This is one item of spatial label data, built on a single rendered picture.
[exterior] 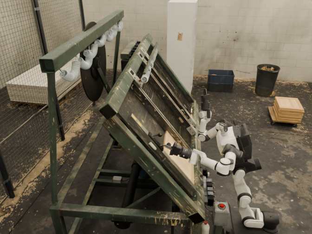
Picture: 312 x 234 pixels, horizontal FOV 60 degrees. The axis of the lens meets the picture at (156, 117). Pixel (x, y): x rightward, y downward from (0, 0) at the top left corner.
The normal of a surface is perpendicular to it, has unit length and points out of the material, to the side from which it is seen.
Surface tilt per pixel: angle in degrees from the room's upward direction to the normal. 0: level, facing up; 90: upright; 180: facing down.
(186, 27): 90
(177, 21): 90
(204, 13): 90
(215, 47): 90
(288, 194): 0
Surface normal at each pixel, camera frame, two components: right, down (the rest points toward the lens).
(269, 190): 0.00, -0.87
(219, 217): -0.11, 0.49
